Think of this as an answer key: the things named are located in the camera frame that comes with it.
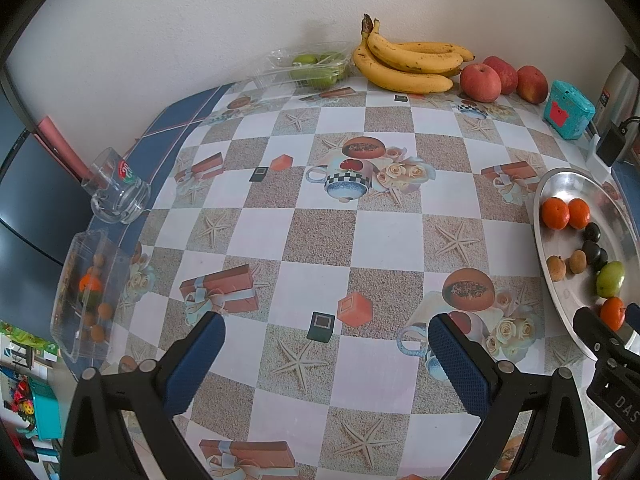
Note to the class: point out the dark round fruit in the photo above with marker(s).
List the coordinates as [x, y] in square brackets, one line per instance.
[588, 249]
[602, 260]
[593, 233]

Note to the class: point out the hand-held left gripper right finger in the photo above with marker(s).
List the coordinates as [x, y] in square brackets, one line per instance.
[457, 365]

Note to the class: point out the small orange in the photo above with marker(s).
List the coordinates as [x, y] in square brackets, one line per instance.
[612, 314]
[555, 213]
[580, 213]

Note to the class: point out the orange in plastic container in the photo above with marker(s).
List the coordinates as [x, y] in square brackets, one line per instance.
[90, 284]

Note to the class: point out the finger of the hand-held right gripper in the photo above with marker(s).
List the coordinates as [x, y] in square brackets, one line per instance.
[589, 329]
[633, 316]

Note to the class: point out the longan in plastic container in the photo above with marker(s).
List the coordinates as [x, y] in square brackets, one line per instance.
[97, 332]
[105, 309]
[99, 260]

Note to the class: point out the green printed package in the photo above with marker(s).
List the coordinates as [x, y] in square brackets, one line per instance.
[22, 337]

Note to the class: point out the clear bag of green fruit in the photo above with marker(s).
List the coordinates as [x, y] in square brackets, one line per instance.
[272, 77]

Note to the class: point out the printed checkered tablecloth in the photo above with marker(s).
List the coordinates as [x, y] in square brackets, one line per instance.
[320, 240]

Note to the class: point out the person's right hand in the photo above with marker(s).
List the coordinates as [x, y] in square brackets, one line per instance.
[611, 466]

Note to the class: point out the white charging dock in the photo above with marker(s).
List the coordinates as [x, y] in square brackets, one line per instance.
[596, 162]

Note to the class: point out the glass mug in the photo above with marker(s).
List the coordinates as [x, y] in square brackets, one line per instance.
[117, 192]

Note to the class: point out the teal plastic box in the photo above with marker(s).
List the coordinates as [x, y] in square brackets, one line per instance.
[45, 410]
[567, 110]

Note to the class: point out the brown longan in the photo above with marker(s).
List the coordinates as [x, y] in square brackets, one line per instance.
[556, 267]
[577, 261]

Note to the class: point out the green oval fruit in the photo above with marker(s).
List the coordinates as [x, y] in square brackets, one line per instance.
[610, 280]

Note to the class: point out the yellow banana bunch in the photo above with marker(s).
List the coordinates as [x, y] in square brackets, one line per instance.
[410, 65]

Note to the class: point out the red and yellow toy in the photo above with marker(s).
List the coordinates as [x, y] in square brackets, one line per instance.
[22, 396]

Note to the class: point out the dark cabinet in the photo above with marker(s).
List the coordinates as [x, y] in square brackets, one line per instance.
[35, 200]

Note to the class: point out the pink long box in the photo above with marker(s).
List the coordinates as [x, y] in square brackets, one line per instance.
[60, 147]

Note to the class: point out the stainless steel bowl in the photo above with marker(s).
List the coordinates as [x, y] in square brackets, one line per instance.
[575, 300]

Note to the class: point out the clear plastic container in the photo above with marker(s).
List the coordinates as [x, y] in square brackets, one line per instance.
[75, 320]

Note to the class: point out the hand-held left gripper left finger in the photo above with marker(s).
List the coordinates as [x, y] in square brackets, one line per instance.
[197, 360]

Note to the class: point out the stainless steel kettle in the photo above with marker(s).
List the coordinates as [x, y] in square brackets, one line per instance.
[617, 90]

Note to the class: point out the pink red apple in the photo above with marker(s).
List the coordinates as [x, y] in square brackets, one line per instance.
[480, 82]

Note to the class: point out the black power bank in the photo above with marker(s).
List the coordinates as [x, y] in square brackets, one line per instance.
[612, 145]

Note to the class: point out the small green fruit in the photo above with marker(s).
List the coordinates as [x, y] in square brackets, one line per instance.
[305, 60]
[331, 57]
[320, 79]

